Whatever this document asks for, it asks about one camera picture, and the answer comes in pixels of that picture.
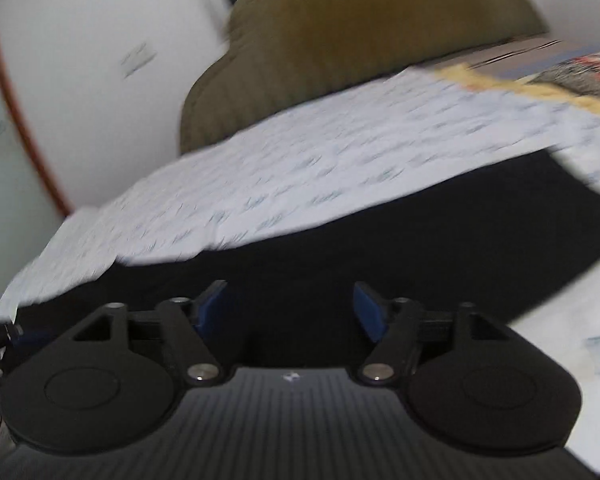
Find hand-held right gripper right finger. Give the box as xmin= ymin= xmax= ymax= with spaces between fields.
xmin=352 ymin=281 xmax=514 ymax=387

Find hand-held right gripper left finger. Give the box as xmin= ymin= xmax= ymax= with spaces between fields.
xmin=69 ymin=280 xmax=228 ymax=387

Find black pants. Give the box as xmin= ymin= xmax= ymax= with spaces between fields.
xmin=10 ymin=149 xmax=600 ymax=361

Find white script-printed bed sheet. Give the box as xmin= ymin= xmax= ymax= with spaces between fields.
xmin=0 ymin=50 xmax=600 ymax=476

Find orange framed door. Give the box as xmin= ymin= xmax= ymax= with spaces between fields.
xmin=0 ymin=0 xmax=74 ymax=321

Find olive padded headboard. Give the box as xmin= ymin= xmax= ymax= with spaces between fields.
xmin=179 ymin=0 xmax=549 ymax=157

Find striped grey cloth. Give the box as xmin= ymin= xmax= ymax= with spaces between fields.
xmin=472 ymin=36 xmax=598 ymax=80

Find patterned blanket with yellow fringe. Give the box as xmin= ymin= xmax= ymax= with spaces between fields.
xmin=432 ymin=47 xmax=600 ymax=122

